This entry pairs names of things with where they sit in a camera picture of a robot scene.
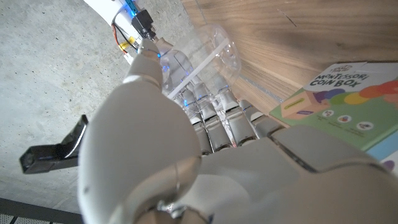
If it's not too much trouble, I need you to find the colourful coin box package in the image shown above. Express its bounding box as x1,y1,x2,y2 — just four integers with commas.
269,61,398,175

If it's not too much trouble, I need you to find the grey perforated wall panel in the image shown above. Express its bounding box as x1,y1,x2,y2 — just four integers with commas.
0,197,85,224

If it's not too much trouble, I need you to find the black trigger pump top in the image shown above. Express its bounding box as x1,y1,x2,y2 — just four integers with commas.
19,114,90,174

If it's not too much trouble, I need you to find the clear plastic spray bottle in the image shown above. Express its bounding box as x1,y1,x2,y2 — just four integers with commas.
155,24,243,100

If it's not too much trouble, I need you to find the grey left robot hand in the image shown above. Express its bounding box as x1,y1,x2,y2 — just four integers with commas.
77,39,398,224

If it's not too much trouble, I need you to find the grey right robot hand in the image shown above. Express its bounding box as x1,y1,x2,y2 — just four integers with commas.
154,36,195,94

